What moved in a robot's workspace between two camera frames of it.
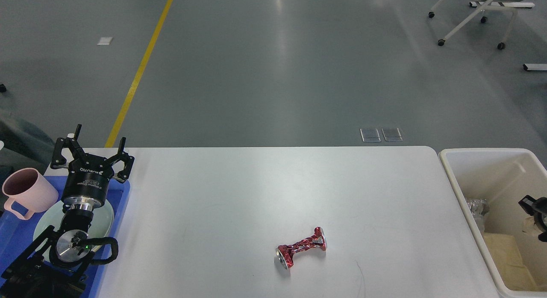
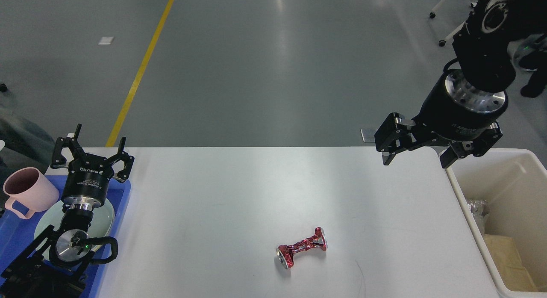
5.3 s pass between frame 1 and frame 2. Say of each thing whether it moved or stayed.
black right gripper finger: moved
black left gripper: stayed
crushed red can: stayed
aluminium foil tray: stayed
